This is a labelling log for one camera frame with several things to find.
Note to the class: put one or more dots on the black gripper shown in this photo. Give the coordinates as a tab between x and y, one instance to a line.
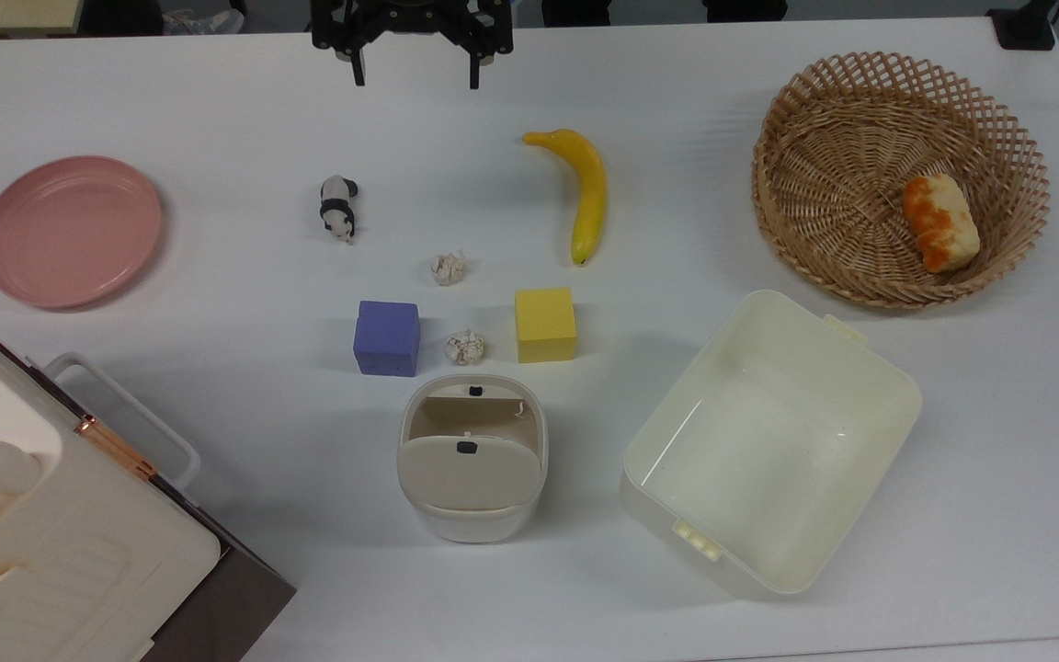
412	20

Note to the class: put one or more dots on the white paper ball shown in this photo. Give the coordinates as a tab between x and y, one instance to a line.
465	348
448	268

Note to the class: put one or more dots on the beige trash bin with lid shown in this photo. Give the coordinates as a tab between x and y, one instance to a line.
472	469

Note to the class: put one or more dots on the panda toy figure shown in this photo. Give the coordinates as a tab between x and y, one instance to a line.
338	208

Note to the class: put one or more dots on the yellow plastic banana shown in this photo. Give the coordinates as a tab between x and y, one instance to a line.
592	188

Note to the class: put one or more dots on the purple foam cube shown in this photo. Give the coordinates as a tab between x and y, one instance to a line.
387	338

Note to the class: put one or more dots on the yellow foam cube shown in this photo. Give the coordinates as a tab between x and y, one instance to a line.
545	325

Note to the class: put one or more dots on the black chair base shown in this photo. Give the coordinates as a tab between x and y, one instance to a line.
745	9

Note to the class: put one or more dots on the pink round plate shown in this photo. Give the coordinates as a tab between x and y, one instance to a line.
70	230

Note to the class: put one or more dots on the light wooden desk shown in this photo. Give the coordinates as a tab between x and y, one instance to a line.
5	14

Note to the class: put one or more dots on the woven wicker basket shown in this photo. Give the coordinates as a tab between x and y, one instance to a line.
824	175

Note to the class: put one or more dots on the cream plastic storage box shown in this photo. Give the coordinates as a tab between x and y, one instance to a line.
768	441

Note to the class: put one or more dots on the orange crusted bread piece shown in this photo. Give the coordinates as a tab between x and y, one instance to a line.
943	225

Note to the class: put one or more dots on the dark brown crate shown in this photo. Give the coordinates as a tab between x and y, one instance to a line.
244	602

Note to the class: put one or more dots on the cream toy cabinet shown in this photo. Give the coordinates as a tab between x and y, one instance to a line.
61	542

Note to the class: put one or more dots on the black stand base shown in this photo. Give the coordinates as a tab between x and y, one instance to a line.
1024	26

